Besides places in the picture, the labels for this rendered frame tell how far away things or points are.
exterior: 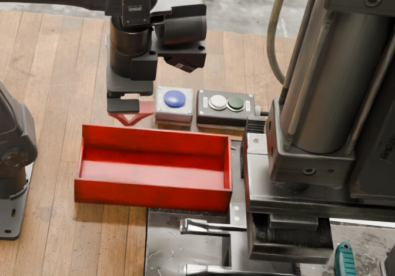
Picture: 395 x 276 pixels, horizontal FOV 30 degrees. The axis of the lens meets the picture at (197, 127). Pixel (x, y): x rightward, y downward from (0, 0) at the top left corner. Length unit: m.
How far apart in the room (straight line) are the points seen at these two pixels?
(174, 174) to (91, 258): 0.21
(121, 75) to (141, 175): 0.24
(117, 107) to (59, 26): 0.48
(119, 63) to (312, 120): 0.35
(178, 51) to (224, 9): 2.01
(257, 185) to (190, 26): 0.24
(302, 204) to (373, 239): 0.37
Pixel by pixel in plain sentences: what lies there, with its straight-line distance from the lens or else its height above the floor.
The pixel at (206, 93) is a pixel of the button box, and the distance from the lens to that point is 1.34.
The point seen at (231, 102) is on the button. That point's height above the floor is 0.94.
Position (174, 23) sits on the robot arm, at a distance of 0.98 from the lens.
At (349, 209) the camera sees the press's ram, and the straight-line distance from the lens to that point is 0.91.
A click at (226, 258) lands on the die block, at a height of 0.93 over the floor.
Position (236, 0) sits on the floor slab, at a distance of 3.09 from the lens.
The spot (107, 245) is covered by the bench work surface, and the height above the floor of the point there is 0.90.
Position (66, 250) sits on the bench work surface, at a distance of 1.15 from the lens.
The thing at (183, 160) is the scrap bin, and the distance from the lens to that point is 1.26.
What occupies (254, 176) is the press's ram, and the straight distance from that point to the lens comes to 0.90.
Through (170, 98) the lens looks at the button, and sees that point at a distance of 1.31.
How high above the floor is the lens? 1.88
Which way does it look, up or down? 48 degrees down
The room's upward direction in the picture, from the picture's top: 10 degrees clockwise
